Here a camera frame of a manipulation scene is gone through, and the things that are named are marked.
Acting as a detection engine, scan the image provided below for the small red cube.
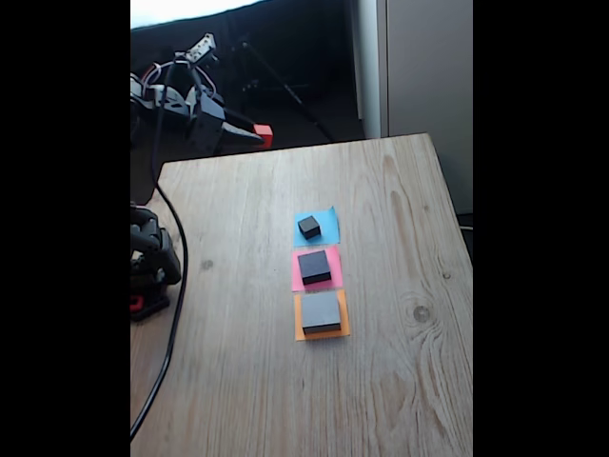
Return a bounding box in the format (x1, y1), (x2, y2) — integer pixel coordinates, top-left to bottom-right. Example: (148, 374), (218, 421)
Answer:
(252, 123), (275, 149)

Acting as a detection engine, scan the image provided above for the small black cube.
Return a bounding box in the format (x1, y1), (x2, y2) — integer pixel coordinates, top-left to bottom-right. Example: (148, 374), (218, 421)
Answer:
(297, 215), (322, 241)

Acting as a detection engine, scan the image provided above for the medium black cube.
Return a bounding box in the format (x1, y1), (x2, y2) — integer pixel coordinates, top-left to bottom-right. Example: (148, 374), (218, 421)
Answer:
(298, 249), (333, 286)

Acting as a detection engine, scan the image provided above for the black tripod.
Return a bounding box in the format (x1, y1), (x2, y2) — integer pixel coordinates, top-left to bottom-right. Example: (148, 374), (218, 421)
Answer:
(223, 37), (337, 144)

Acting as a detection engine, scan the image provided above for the black light stand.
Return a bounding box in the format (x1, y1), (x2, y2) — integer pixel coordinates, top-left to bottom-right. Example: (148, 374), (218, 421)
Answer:
(130, 42), (191, 77)

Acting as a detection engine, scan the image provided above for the bright white light panel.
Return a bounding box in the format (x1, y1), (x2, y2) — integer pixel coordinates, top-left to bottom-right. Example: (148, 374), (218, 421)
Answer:
(130, 0), (267, 30)

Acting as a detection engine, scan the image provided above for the blue paper sheet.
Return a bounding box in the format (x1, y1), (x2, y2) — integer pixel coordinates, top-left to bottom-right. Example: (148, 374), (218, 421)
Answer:
(293, 207), (342, 248)

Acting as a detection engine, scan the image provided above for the pink paper sheet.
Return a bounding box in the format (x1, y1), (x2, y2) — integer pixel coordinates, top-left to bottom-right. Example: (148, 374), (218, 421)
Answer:
(290, 246), (344, 292)

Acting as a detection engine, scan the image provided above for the large grey cube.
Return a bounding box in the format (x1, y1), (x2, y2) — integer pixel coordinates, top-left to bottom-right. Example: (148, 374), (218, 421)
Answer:
(300, 289), (343, 336)

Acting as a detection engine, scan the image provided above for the white cabinet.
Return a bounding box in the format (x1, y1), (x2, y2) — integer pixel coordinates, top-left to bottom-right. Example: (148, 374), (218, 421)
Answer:
(351, 0), (474, 215)

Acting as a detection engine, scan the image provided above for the orange paper sheet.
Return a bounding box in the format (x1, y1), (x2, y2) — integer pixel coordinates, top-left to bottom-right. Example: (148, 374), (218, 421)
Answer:
(294, 288), (351, 342)

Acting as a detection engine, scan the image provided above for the small gripper camera board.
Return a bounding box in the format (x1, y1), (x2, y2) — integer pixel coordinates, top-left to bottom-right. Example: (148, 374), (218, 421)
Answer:
(185, 31), (218, 64)

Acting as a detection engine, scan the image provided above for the black cable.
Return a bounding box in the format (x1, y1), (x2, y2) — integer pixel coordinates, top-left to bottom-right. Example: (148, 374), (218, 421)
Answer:
(130, 64), (189, 442)

